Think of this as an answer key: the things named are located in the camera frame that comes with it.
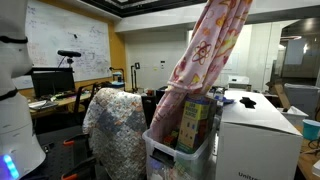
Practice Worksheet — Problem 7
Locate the whiteboard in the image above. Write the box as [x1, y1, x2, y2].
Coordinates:
[26, 0, 111, 81]

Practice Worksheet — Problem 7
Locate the floral quilt blanket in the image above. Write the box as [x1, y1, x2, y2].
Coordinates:
[82, 88, 147, 180]

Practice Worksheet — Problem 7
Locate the colourful wooden blocks box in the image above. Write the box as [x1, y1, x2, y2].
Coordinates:
[176, 96, 214, 154]

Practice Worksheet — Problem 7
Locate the pink patterned fleece blanket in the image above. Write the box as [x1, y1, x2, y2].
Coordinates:
[150, 0, 254, 142]

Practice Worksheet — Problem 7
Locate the black computer monitor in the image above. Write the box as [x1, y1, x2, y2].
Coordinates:
[31, 71, 75, 98]

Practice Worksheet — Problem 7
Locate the clear plastic storage bin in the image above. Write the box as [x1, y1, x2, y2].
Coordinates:
[142, 115, 219, 180]

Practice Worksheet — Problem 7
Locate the teal cup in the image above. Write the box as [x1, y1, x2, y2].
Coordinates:
[303, 119, 320, 140]

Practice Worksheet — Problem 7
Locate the white printer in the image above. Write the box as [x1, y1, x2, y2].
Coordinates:
[227, 75, 252, 91]

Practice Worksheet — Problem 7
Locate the black camera on stand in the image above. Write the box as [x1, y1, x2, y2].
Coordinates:
[57, 50, 81, 67]

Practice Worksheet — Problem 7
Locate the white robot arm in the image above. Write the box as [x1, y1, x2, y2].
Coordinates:
[0, 0, 46, 180]

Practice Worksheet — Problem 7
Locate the large white cardboard box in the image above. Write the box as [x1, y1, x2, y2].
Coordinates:
[215, 90, 303, 180]

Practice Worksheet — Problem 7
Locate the black object on box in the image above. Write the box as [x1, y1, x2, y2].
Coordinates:
[240, 97, 256, 109]

